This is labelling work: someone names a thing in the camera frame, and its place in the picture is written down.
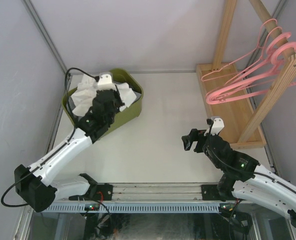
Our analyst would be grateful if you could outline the pink hanger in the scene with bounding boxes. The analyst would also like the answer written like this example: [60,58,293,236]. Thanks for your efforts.
[200,18,277,83]
[205,31,296,105]
[207,41,296,103]
[206,32,291,105]

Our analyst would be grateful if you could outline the white shirt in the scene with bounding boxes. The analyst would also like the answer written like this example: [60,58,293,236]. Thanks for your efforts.
[71,72,140,117]

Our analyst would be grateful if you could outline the grey shirt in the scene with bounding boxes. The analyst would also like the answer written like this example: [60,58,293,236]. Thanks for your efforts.
[64,89,141,117]

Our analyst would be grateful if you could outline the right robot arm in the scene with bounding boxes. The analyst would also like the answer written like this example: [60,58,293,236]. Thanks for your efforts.
[181,128,296,228]

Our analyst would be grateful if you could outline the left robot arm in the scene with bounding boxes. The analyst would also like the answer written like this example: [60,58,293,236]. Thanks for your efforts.
[14,89,124,213]

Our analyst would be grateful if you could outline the wooden clothes rack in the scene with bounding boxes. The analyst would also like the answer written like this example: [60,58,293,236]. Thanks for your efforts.
[197,0,296,149]

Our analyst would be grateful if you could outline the green plastic basket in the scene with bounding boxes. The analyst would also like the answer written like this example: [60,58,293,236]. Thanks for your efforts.
[61,67,145,141]

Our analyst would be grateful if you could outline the right camera cable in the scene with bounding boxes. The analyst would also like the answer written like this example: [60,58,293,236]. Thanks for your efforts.
[204,119,296,198]

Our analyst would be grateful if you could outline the camera cable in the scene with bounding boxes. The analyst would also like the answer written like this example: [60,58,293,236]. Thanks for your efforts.
[1,67,100,208]
[204,119,296,198]

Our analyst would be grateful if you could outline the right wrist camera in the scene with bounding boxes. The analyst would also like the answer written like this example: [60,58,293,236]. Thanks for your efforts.
[206,116,224,135]

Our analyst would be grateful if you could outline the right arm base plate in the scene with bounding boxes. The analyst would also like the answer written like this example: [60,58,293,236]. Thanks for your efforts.
[201,184,223,201]

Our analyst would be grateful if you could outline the slotted cable duct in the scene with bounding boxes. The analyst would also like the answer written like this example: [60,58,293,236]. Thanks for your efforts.
[44,202,220,214]

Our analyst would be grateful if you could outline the aluminium frame rail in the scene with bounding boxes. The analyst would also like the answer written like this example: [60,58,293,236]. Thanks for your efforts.
[24,182,296,204]

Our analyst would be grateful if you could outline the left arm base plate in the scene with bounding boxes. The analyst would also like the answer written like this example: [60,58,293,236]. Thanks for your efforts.
[68,183,113,202]

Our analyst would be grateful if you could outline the left camera cable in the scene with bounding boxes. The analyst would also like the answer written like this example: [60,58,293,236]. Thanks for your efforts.
[1,67,100,208]

